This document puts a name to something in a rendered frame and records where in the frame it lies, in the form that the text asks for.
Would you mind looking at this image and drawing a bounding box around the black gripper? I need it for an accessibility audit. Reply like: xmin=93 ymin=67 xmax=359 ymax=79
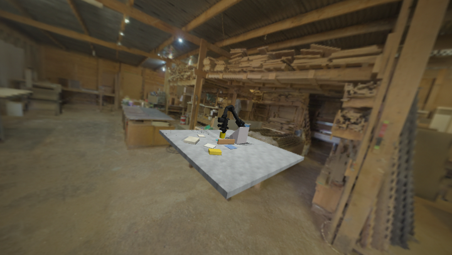
xmin=219 ymin=123 xmax=229 ymax=133

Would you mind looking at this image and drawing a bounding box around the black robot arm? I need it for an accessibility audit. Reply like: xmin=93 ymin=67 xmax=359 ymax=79
xmin=218 ymin=105 xmax=245 ymax=128

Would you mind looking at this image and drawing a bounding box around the yellow rectangular block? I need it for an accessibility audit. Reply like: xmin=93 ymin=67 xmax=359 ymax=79
xmin=208 ymin=148 xmax=222 ymax=155

